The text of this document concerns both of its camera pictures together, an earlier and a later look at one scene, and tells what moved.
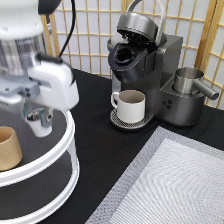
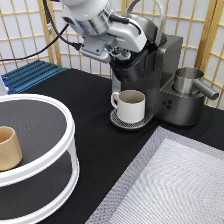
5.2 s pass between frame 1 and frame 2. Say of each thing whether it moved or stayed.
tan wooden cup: stayed
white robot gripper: moved
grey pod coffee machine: stayed
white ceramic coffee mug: stayed
